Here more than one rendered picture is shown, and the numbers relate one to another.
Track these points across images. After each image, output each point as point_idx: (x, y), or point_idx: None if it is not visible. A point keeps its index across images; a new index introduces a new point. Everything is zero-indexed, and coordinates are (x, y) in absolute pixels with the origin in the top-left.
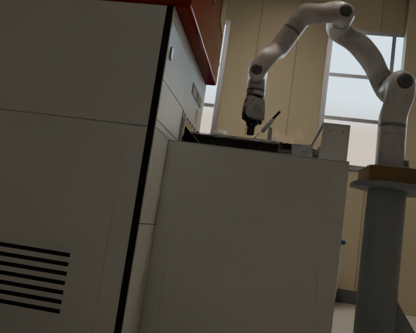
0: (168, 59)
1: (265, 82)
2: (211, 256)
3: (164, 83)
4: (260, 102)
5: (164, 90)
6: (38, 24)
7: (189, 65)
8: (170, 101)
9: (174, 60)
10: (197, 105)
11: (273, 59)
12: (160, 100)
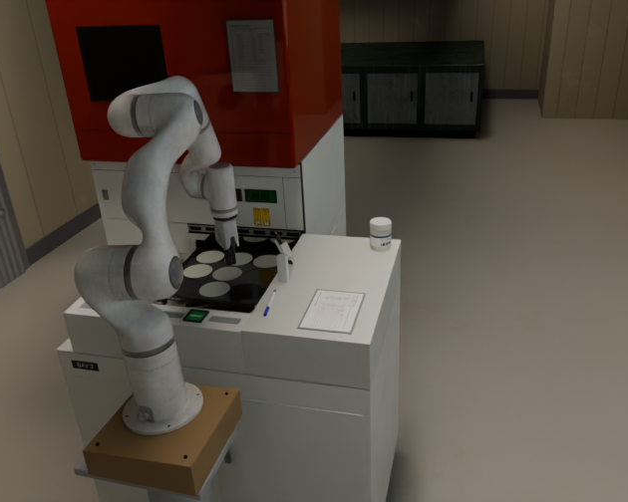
0: (102, 200)
1: (212, 199)
2: None
3: (106, 220)
4: (218, 225)
5: (112, 224)
6: None
7: (175, 179)
8: (134, 228)
9: (121, 194)
10: (255, 203)
11: (179, 176)
12: (108, 233)
